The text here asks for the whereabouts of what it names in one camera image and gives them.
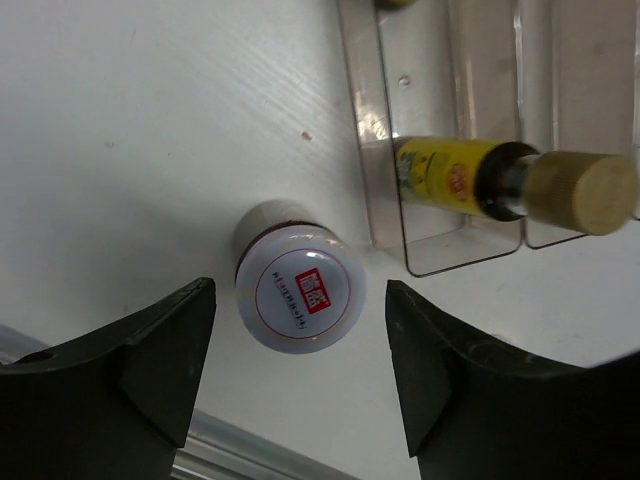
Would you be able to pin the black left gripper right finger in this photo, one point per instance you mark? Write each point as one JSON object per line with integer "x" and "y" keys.
{"x": 476, "y": 407}

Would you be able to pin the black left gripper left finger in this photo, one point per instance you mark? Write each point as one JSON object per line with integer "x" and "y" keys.
{"x": 115, "y": 403}

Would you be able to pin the orange jar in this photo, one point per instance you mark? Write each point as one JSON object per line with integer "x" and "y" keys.
{"x": 299, "y": 287}

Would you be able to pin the yellow bottle gold cap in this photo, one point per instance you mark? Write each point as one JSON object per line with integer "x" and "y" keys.
{"x": 590, "y": 193}

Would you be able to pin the clear plastic organizer tray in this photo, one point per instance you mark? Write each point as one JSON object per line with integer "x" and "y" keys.
{"x": 558, "y": 75}

